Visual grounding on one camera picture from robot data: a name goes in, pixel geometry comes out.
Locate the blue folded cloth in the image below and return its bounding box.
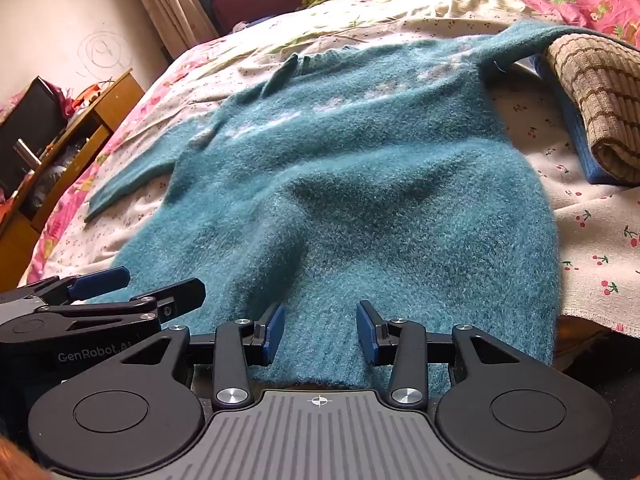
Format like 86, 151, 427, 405
532, 52, 621, 186

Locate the metal flask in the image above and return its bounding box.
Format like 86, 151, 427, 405
14, 139, 41, 168

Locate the orange packet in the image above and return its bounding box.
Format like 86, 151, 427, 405
72, 85, 107, 111

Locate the beige curtain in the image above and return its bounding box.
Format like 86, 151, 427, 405
120, 0, 221, 58

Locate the teal fuzzy sweater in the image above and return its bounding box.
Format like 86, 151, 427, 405
84, 21, 638, 398

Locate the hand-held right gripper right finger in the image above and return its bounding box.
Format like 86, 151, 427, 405
356, 300, 523, 407

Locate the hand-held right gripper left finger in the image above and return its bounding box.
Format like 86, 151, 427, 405
120, 302, 287, 409

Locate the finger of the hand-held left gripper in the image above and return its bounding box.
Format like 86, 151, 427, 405
37, 279, 207, 333
0, 266, 132, 311

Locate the beige striped folded cloth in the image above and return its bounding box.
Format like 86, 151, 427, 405
545, 34, 640, 184

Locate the pink floral quilt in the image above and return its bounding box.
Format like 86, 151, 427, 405
25, 0, 640, 286

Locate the wooden nightstand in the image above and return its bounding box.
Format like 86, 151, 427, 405
0, 70, 146, 291

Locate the pink floral cloth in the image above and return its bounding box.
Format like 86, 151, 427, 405
0, 82, 76, 118

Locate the cherry print bed sheet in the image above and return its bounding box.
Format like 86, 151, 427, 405
47, 0, 640, 338

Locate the black monitor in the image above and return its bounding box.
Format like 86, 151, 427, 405
0, 76, 68, 196

